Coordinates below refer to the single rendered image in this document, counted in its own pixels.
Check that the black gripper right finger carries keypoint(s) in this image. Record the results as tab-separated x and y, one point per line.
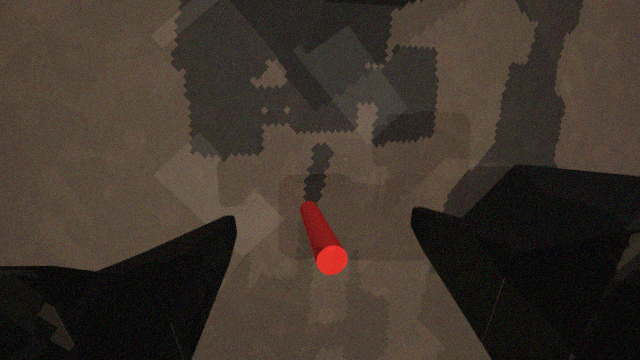
526	298

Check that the red peg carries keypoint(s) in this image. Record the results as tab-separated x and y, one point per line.
331	258

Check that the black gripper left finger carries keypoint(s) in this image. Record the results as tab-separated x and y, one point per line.
152	306

